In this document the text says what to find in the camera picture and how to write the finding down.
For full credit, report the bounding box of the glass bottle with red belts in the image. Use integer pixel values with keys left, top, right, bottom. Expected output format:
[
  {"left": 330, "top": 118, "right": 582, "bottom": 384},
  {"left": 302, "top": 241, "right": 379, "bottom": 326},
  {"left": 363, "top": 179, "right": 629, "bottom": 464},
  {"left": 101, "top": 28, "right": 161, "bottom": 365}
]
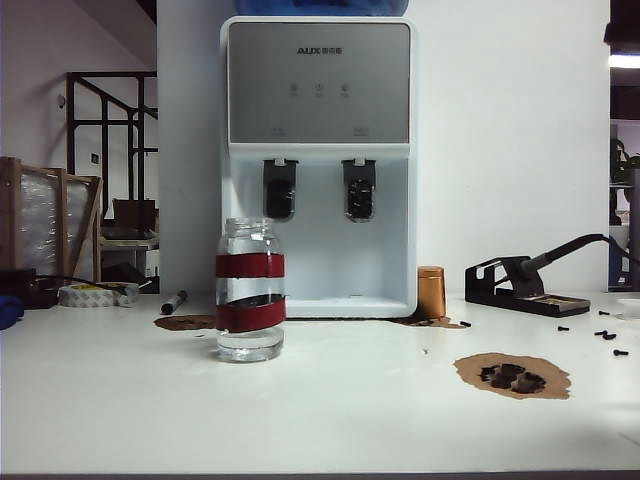
[{"left": 215, "top": 217, "right": 288, "bottom": 364}]

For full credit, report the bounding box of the black stair railing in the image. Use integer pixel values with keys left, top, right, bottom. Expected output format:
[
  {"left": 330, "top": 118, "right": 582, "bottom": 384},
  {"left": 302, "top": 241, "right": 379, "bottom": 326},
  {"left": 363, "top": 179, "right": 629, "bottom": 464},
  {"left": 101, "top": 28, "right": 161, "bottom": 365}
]
[{"left": 66, "top": 71, "right": 160, "bottom": 221}]

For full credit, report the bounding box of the white double-sided tape roll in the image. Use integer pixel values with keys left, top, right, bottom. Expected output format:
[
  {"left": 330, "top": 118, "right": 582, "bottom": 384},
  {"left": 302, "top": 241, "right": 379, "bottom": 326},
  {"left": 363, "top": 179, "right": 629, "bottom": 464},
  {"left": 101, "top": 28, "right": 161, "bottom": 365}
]
[{"left": 56, "top": 281, "right": 141, "bottom": 308}]

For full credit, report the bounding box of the blue towel cloth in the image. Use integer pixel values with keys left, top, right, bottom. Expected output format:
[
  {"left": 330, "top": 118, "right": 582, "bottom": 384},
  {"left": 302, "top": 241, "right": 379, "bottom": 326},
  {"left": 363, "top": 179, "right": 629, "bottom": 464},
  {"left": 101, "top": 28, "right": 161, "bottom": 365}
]
[{"left": 0, "top": 294, "right": 25, "bottom": 331}]

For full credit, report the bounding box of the wooden side table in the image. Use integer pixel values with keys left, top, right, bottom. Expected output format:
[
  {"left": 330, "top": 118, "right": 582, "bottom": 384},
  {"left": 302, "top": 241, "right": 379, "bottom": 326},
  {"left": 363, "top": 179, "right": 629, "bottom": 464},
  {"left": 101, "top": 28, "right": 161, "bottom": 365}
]
[{"left": 98, "top": 225, "right": 161, "bottom": 282}]

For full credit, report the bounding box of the black silver marker pen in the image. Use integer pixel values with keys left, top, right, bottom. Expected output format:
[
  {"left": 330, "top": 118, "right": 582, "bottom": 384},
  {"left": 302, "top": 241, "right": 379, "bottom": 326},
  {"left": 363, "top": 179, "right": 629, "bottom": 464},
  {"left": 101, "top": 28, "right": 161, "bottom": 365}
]
[{"left": 159, "top": 289, "right": 189, "bottom": 316}]

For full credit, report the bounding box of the black cable with plug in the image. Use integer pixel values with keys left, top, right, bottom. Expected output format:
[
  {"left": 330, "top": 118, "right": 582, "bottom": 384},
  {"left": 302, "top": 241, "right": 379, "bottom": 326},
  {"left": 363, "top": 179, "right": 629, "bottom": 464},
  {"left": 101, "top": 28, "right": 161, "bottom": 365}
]
[{"left": 34, "top": 273, "right": 154, "bottom": 293}]

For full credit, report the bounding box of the black soldering iron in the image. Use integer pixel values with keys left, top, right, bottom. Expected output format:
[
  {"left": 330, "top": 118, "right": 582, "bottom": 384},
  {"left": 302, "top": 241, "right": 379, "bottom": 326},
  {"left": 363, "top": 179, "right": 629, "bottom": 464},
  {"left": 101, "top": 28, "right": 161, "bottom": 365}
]
[{"left": 517, "top": 232, "right": 640, "bottom": 281}]

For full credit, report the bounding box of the white AUX water dispenser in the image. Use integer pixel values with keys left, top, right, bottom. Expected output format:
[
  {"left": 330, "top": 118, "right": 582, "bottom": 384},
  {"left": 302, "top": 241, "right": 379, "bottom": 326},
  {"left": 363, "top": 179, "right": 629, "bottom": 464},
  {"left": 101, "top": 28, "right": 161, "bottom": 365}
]
[{"left": 218, "top": 15, "right": 419, "bottom": 321}]

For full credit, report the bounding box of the wooden crate frame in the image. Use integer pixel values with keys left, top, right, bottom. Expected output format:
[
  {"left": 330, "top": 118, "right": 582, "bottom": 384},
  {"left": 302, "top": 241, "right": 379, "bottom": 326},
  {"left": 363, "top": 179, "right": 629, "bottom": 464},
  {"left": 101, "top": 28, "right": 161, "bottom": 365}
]
[{"left": 0, "top": 156, "right": 105, "bottom": 285}]

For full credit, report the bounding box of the copper metal cylinder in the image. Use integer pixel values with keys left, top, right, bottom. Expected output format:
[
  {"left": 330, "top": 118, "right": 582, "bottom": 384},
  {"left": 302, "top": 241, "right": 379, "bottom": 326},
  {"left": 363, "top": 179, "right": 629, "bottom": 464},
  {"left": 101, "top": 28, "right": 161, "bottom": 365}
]
[{"left": 417, "top": 266, "right": 447, "bottom": 321}]

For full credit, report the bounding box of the brown cardboard box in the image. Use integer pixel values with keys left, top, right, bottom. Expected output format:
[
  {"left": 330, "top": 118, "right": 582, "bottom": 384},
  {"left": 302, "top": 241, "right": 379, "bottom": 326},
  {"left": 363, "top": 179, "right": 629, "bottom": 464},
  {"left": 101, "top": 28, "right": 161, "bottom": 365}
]
[{"left": 111, "top": 198, "right": 157, "bottom": 232}]

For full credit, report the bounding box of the black block device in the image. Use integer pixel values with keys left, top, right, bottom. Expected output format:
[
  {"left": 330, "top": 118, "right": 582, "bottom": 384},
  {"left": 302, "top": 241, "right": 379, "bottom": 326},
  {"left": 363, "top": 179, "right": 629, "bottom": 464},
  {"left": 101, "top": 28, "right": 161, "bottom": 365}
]
[{"left": 0, "top": 267, "right": 59, "bottom": 310}]

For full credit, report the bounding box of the black soldering iron stand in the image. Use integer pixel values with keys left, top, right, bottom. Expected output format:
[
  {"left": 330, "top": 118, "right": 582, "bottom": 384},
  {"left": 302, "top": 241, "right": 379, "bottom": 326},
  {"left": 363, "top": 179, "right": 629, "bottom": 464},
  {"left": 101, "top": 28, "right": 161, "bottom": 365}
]
[{"left": 464, "top": 257, "right": 592, "bottom": 319}]

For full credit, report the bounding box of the green plant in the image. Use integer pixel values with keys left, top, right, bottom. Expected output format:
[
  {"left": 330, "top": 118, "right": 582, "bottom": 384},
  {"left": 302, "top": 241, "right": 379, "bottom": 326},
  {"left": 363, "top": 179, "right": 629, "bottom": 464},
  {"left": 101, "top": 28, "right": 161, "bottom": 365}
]
[{"left": 609, "top": 138, "right": 640, "bottom": 187}]

